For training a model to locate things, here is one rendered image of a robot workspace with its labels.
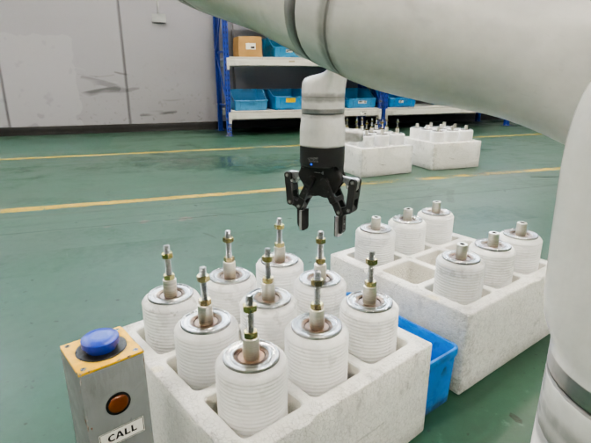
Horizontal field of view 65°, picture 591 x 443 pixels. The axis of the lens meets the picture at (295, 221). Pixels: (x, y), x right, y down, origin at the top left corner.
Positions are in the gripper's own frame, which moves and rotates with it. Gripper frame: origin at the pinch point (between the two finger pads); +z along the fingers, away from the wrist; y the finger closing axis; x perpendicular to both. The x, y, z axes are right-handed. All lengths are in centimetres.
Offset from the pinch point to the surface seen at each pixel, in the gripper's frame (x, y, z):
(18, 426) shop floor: -36, -42, 35
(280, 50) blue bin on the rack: 361, -242, -50
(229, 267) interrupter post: -8.3, -14.3, 8.2
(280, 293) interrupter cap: -9.0, -2.7, 10.0
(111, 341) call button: -41.0, -3.9, 2.6
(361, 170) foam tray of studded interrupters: 194, -74, 31
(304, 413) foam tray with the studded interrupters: -24.6, 11.0, 17.4
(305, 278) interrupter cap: -1.6, -2.1, 10.0
